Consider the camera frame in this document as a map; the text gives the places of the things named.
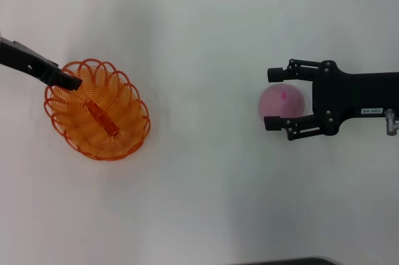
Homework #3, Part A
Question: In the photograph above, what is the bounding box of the silver metal connector fitting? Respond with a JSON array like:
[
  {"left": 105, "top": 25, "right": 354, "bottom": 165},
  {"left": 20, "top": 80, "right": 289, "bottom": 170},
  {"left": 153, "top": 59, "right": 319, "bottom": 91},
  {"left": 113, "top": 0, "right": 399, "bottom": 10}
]
[{"left": 383, "top": 108, "right": 399, "bottom": 137}]

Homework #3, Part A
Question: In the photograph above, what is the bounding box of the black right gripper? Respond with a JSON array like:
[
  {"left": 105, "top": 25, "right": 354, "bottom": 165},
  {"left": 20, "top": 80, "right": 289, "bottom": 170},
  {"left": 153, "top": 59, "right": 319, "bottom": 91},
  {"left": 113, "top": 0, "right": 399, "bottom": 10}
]
[{"left": 263, "top": 58, "right": 399, "bottom": 141}]

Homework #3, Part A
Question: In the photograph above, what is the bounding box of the pink peach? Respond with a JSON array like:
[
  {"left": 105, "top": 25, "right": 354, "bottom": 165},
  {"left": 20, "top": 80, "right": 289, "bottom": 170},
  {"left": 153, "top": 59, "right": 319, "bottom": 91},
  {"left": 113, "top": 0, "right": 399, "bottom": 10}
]
[{"left": 258, "top": 83, "right": 305, "bottom": 124}]

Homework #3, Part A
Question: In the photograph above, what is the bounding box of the orange plastic woven basket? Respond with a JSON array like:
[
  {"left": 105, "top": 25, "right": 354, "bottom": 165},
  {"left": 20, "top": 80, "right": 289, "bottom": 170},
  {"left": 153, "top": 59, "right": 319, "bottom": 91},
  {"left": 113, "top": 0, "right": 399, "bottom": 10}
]
[{"left": 43, "top": 57, "right": 152, "bottom": 162}]

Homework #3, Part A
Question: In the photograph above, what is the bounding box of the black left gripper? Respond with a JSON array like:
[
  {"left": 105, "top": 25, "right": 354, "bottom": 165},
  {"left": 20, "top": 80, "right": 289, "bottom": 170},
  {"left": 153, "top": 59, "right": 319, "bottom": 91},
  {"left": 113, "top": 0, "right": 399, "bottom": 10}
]
[{"left": 0, "top": 36, "right": 84, "bottom": 92}]

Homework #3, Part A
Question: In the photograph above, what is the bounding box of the dark rounded robot base edge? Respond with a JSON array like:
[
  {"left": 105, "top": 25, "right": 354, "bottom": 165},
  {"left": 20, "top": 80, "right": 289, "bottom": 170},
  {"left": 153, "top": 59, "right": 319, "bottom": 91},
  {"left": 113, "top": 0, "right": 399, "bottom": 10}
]
[{"left": 239, "top": 257, "right": 340, "bottom": 265}]

